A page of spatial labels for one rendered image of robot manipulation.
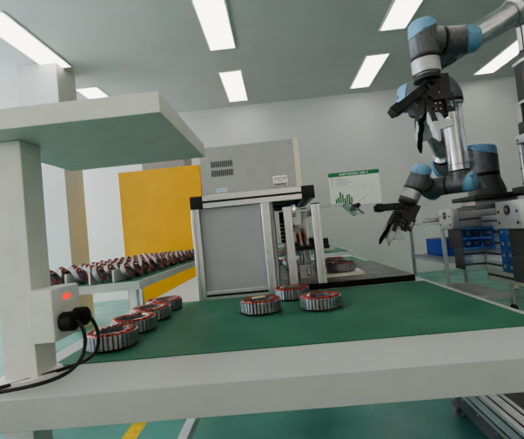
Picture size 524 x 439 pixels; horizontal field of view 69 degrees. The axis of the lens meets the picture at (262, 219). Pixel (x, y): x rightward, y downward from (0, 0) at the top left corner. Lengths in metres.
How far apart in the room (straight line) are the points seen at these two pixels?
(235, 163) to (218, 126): 5.72
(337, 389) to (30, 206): 0.60
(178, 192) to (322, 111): 3.26
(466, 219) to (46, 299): 1.62
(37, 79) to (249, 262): 4.70
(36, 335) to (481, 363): 0.71
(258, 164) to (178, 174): 3.79
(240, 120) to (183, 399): 6.71
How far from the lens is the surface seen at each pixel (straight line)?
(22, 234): 0.79
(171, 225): 5.23
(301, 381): 0.62
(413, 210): 1.63
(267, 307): 1.03
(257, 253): 1.36
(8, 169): 0.81
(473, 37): 1.29
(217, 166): 1.52
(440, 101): 1.19
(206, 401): 0.64
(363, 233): 7.04
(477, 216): 1.89
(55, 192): 5.29
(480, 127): 7.97
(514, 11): 1.56
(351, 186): 7.05
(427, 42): 1.22
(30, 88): 5.73
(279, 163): 1.50
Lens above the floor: 0.97
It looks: 2 degrees up
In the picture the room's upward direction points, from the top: 6 degrees counter-clockwise
